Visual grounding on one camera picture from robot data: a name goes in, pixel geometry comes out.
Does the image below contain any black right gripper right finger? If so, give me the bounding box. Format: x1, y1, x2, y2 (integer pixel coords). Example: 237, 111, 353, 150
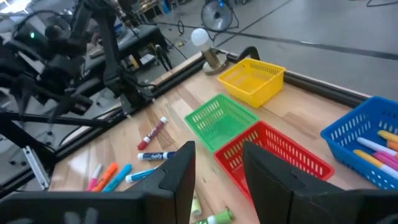
243, 141, 398, 224

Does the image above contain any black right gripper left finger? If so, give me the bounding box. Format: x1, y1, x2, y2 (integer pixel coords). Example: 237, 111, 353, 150
0, 140, 196, 224

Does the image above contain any teal highlighter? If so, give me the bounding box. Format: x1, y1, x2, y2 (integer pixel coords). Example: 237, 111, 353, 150
102, 164, 133, 193

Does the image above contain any orange highlighter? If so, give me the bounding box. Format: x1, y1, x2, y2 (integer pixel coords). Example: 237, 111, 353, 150
91, 162, 118, 192

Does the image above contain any yellow-capped white pen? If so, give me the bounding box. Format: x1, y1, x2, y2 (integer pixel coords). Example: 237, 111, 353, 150
353, 149, 398, 180

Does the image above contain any black-capped white pen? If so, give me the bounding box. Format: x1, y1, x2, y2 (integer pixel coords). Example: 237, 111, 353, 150
356, 136, 398, 158

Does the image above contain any light green highlighter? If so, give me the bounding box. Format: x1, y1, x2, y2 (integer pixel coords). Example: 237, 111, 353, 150
190, 189, 203, 217

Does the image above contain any teal Expo marker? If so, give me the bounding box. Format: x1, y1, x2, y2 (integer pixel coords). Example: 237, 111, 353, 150
125, 167, 159, 184

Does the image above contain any red plastic basket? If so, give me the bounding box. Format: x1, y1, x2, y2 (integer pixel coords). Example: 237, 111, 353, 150
213, 120, 335, 206

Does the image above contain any green Expo marker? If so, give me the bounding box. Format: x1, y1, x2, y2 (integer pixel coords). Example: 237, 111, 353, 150
192, 209, 234, 224

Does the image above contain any red marker cap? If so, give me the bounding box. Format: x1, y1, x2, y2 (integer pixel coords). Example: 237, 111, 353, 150
137, 116, 169, 151

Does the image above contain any green plastic basket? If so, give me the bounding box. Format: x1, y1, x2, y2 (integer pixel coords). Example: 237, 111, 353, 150
183, 93, 259, 153

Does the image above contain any blue plastic basket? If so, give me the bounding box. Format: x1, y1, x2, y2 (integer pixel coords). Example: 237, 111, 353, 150
320, 95, 398, 190

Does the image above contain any dark background desk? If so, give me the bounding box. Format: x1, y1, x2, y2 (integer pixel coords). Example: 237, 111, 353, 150
116, 24, 170, 74

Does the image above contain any yellow plastic basket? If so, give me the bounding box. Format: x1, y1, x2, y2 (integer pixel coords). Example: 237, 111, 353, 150
216, 57, 286, 109

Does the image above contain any bulb lamp with brass base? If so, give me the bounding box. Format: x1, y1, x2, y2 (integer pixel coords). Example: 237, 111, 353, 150
190, 27, 231, 76

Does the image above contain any round floor fan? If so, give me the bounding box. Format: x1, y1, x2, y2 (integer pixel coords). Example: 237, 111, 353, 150
200, 0, 234, 32

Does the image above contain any black frame strut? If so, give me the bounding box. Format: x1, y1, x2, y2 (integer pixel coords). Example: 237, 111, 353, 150
0, 110, 111, 129

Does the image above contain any silver metal bracket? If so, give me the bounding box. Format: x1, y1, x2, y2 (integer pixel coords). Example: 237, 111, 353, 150
22, 145, 51, 190

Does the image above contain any black table edge rail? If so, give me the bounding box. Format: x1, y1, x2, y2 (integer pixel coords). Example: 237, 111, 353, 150
0, 46, 371, 200

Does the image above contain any black curved cable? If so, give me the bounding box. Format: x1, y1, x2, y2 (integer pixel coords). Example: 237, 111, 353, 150
236, 45, 261, 62

